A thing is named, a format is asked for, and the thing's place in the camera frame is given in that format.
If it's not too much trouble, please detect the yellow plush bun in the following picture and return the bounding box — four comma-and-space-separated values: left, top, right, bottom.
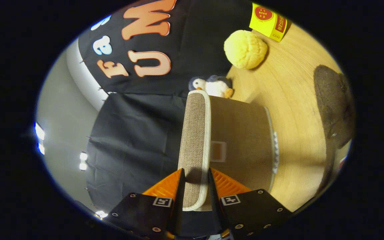
224, 29, 268, 70

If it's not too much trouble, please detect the beige fabric storage box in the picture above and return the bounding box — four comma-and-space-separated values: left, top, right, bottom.
178, 89, 280, 212

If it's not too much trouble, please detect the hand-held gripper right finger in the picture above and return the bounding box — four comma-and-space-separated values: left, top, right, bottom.
208, 167, 293, 240

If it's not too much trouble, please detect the black backdrop cloth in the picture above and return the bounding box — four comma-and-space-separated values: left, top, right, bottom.
78, 0, 256, 220

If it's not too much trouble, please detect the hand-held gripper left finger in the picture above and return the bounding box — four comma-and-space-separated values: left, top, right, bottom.
106, 168, 186, 240

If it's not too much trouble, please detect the penguin plush toy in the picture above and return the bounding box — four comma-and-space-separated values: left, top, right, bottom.
188, 75, 234, 99

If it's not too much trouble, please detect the yellow book with red circle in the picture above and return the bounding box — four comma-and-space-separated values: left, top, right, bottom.
249, 3, 288, 42

